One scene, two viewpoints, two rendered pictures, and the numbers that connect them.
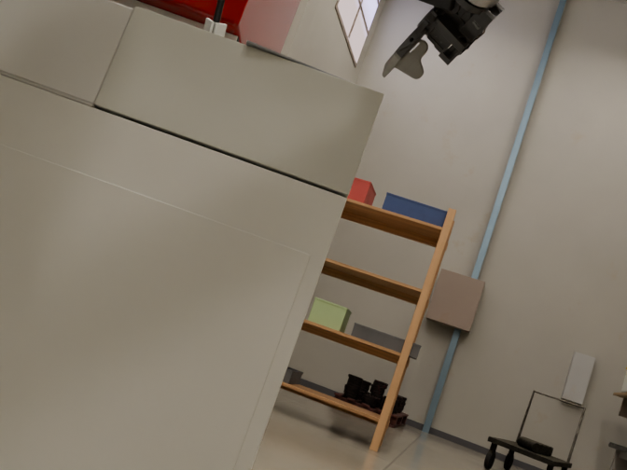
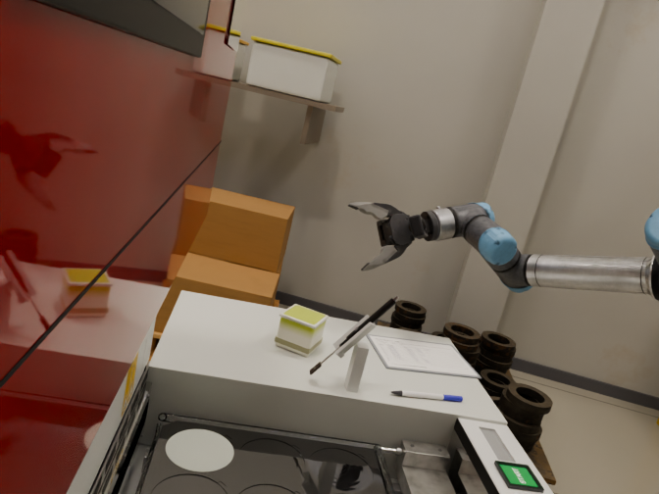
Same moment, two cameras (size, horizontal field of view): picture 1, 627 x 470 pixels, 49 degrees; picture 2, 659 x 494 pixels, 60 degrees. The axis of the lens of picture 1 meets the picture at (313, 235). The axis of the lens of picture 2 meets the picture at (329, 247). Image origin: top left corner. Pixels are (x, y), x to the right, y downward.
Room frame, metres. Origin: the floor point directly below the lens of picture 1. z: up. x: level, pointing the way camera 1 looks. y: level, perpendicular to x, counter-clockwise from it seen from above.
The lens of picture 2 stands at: (1.39, 1.16, 1.43)
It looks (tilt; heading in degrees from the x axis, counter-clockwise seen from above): 14 degrees down; 260
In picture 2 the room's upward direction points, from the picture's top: 13 degrees clockwise
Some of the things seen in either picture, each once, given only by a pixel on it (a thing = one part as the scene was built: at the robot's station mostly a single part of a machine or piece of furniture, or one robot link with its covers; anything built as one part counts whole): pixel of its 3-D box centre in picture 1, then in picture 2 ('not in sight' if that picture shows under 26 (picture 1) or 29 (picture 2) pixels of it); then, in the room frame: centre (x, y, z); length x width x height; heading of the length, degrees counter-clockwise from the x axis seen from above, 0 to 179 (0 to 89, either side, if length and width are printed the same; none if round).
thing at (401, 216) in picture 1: (299, 285); not in sight; (5.82, -0.04, 1.02); 2.27 x 0.60 x 2.05; 74
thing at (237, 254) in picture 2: not in sight; (172, 263); (1.71, -1.89, 0.38); 1.37 x 1.04 x 0.77; 163
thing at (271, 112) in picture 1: (252, 158); (319, 381); (1.18, 0.15, 0.89); 0.62 x 0.35 x 0.14; 0
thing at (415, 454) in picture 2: not in sight; (424, 455); (1.01, 0.35, 0.89); 0.08 x 0.03 x 0.03; 0
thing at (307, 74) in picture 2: not in sight; (293, 72); (1.26, -2.28, 1.53); 0.46 x 0.38 x 0.26; 164
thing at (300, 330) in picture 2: not in sight; (301, 329); (1.24, 0.16, 1.00); 0.07 x 0.07 x 0.07; 63
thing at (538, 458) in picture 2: not in sight; (451, 370); (0.16, -1.45, 0.23); 1.32 x 0.87 x 0.45; 74
